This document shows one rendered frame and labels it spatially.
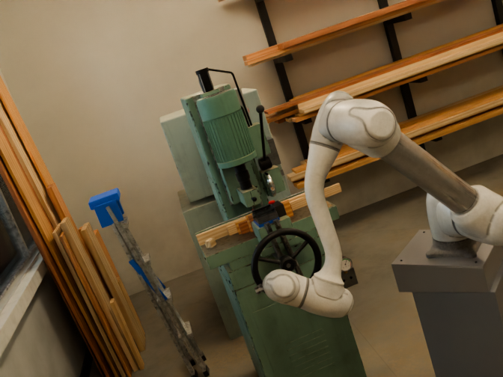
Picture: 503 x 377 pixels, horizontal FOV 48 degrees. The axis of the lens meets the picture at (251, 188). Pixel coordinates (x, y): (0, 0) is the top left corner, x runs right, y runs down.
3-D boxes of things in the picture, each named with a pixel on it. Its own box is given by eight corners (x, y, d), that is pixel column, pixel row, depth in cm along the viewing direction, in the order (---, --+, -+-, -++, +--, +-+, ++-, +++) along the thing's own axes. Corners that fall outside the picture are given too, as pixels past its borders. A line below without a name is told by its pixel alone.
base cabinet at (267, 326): (284, 430, 254) (233, 292, 237) (254, 369, 310) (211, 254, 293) (372, 390, 261) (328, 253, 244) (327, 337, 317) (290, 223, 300)
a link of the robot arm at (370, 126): (494, 206, 203) (546, 217, 183) (472, 244, 202) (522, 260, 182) (340, 87, 173) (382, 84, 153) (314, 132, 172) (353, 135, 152)
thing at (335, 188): (230, 235, 250) (227, 227, 249) (228, 234, 252) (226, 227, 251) (342, 191, 258) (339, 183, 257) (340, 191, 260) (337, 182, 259)
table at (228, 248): (213, 277, 225) (208, 264, 223) (202, 256, 254) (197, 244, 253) (349, 222, 234) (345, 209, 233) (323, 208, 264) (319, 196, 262)
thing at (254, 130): (255, 158, 265) (245, 129, 262) (251, 156, 274) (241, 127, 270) (272, 152, 266) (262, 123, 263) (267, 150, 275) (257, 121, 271)
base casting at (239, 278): (233, 292, 238) (226, 273, 236) (212, 254, 293) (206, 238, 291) (328, 253, 245) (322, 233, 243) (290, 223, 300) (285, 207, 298)
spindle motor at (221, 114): (223, 172, 236) (197, 101, 229) (215, 167, 253) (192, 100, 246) (261, 158, 239) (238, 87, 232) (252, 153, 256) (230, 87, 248)
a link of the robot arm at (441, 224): (455, 222, 221) (446, 169, 216) (490, 232, 204) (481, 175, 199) (422, 236, 216) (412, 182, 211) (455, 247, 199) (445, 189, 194)
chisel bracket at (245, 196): (248, 211, 245) (242, 193, 243) (242, 205, 259) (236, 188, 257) (263, 205, 247) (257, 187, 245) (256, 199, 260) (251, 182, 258)
